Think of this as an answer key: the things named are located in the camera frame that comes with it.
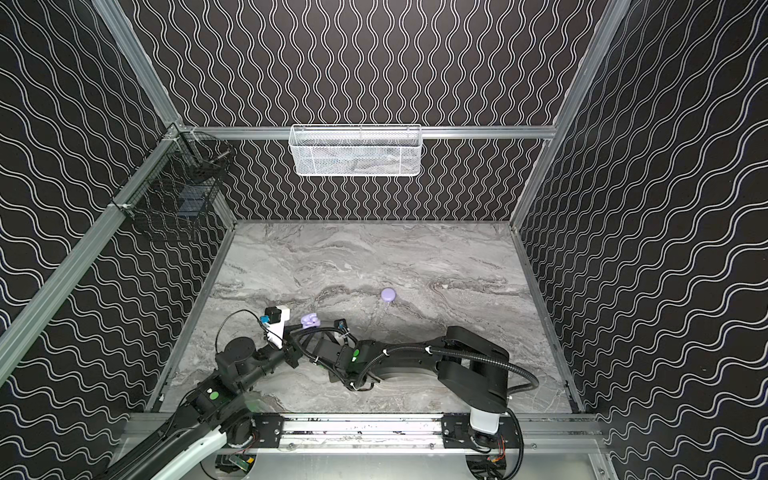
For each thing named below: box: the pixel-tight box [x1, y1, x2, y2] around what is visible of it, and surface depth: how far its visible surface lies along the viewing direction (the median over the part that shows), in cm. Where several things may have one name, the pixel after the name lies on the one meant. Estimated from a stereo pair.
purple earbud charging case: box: [380, 287, 397, 302], surface depth 101 cm
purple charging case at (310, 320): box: [300, 312, 321, 329], surface depth 77 cm
